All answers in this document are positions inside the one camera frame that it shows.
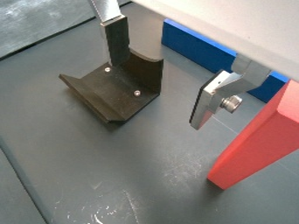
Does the blue foam shape board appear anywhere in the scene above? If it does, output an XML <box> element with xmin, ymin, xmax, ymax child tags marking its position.
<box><xmin>162</xmin><ymin>18</ymin><xmax>288</xmax><ymax>102</ymax></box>

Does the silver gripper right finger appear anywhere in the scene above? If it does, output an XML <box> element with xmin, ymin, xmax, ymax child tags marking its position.
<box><xmin>190</xmin><ymin>54</ymin><xmax>271</xmax><ymax>130</ymax></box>

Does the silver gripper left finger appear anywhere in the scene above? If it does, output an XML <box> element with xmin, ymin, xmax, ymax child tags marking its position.
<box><xmin>88</xmin><ymin>0</ymin><xmax>131</xmax><ymax>67</ymax></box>

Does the red rectangular block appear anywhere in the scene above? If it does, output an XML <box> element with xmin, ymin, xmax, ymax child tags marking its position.
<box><xmin>208</xmin><ymin>80</ymin><xmax>299</xmax><ymax>189</ymax></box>

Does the black curved holder stand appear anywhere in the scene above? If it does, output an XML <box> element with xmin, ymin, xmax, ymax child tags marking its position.
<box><xmin>60</xmin><ymin>51</ymin><xmax>164</xmax><ymax>123</ymax></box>

